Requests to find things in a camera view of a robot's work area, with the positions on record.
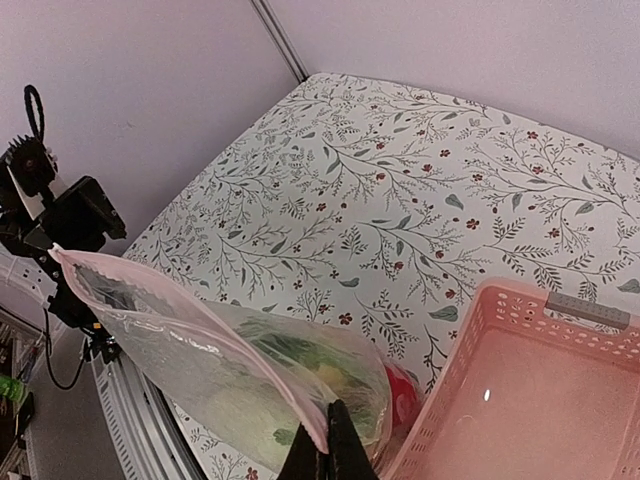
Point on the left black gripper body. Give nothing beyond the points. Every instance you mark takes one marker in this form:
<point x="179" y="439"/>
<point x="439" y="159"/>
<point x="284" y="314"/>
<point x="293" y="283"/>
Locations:
<point x="78" y="218"/>

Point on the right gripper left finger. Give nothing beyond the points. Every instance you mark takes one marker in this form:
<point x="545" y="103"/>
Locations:
<point x="304" y="461"/>

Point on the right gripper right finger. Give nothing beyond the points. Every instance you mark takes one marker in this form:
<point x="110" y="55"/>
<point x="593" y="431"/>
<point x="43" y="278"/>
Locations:
<point x="347" y="458"/>

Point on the white radish toy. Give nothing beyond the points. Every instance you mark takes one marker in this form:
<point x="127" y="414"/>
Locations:
<point x="254" y="418"/>

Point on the red mushroom toy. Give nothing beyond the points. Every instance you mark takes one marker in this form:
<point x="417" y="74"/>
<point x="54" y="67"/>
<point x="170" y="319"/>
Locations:
<point x="406" y="398"/>

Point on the clear zip top bag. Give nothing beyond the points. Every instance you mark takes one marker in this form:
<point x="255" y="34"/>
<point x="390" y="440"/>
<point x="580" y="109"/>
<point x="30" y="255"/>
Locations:
<point x="188" y="347"/>

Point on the white radish with green leaf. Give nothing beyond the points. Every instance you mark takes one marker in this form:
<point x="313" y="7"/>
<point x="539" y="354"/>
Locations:
<point x="305" y="354"/>

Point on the pink plastic basket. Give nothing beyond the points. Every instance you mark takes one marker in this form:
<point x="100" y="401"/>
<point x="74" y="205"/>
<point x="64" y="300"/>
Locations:
<point x="538" y="385"/>

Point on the floral table mat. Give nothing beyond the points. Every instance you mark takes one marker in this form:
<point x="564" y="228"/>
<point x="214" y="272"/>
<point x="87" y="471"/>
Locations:
<point x="381" y="208"/>

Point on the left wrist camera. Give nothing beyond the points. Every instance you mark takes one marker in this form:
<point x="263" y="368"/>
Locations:
<point x="27" y="170"/>

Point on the front aluminium rail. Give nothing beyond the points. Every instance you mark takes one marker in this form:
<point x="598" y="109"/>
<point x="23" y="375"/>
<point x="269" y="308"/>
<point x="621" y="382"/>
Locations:
<point x="147" y="438"/>

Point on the left aluminium frame post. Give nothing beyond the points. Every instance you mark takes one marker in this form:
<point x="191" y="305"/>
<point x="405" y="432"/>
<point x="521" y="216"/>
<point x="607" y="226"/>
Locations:
<point x="280" y="38"/>

